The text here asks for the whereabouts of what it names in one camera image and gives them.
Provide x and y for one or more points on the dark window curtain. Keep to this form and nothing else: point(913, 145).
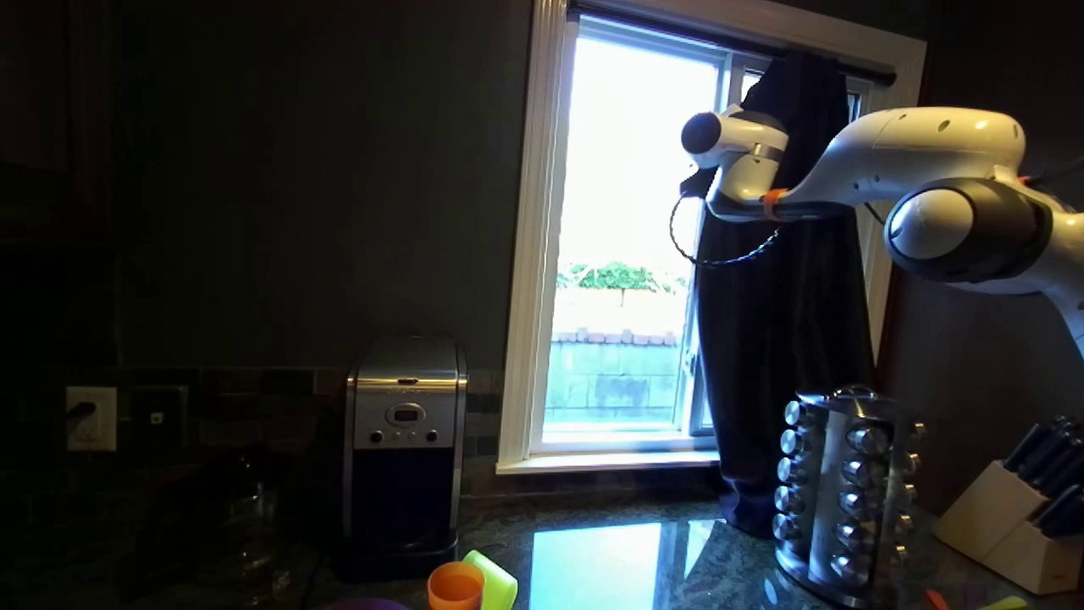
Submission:
point(780, 339)

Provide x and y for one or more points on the orange plastic cup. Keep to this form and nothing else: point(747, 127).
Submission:
point(454, 590)

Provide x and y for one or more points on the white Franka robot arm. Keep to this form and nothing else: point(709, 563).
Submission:
point(925, 140)

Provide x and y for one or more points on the white wall outlet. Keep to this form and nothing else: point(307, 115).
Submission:
point(95, 435)

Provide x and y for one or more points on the yellow plastic utensil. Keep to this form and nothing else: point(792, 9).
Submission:
point(1004, 606)

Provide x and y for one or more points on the white knife block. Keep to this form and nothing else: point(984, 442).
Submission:
point(994, 525)

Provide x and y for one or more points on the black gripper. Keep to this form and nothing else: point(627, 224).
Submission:
point(691, 183)

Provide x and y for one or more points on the white window frame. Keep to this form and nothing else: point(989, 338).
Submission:
point(530, 224)

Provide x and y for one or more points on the dark wall switch plate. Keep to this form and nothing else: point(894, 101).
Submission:
point(157, 423)

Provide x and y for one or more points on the stainless steel coffee maker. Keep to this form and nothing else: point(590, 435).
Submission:
point(403, 417)

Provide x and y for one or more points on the stainless steel spice rack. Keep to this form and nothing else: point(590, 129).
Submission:
point(841, 487)

